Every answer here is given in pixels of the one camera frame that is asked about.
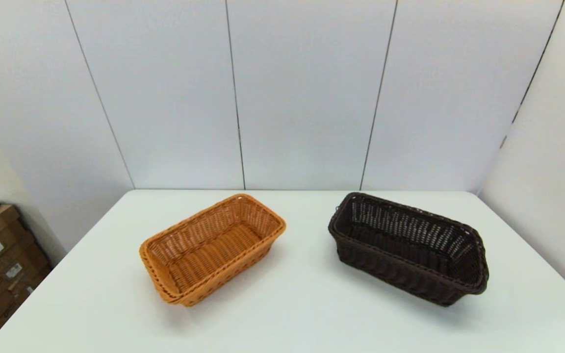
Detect dark brown wicker basket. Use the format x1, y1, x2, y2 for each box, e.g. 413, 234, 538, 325
328, 192, 489, 307

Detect orange wicker basket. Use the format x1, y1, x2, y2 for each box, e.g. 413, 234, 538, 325
139, 193, 287, 307

